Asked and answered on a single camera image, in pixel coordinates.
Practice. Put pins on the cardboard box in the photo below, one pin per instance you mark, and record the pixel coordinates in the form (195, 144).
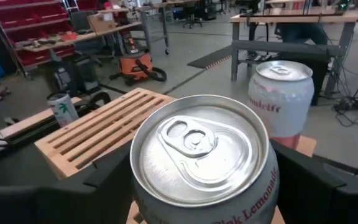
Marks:
(102, 21)

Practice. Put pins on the tall white can black lid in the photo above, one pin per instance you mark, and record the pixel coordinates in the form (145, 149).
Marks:
(62, 110)

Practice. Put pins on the black floor mat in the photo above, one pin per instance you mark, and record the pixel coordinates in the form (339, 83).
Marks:
(211, 57)

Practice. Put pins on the wooden slatted shelf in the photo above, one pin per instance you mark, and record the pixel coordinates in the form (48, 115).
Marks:
(104, 130)

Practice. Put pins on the long wooden workbench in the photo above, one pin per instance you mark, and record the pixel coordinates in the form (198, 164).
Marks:
(82, 37)

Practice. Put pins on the wooden top workbench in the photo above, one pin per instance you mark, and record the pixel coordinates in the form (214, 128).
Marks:
(294, 18)

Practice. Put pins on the black office chair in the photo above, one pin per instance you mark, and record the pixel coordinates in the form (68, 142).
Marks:
(193, 15)

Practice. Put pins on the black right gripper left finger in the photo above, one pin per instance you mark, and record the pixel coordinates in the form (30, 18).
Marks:
(73, 205)

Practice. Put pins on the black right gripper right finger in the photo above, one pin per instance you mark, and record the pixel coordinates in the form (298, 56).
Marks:
(322, 205)

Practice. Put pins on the wooden table side board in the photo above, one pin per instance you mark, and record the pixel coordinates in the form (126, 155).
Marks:
(26, 124)

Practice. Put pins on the orange shop vacuum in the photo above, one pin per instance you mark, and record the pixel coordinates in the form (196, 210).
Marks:
(137, 65)

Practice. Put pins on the pink lemonade can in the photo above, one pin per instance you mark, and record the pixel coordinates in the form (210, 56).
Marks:
(204, 149)
(281, 102)

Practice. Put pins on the red bin storage rack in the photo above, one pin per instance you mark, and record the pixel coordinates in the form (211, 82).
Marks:
(30, 28)

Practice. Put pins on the person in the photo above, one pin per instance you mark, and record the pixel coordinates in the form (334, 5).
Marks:
(303, 32)

